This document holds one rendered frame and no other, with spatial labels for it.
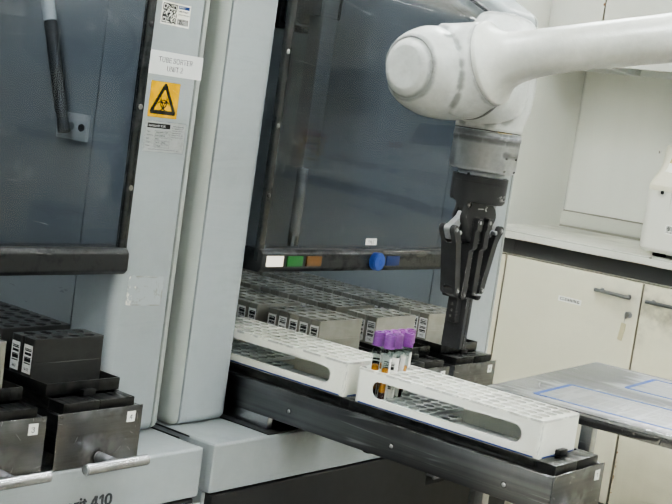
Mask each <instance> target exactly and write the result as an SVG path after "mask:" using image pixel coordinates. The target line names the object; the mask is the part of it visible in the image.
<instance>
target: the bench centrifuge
mask: <svg viewBox="0 0 672 504"><path fill-rule="evenodd" d="M639 246H640V248H641V249H642V250H645V251H650V252H653V253H652V255H653V256H656V257H663V258H666V255H670V256H672V144H670V145H668V146H667V149H666V153H665V157H664V160H663V164H662V166H661V168H660V170H659V171H658V173H657V174H656V176H655V177H654V178H653V180H652V181H651V182H650V185H649V191H648V197H647V203H646V209H645V215H644V221H643V227H642V233H641V238H640V244H639Z"/></svg>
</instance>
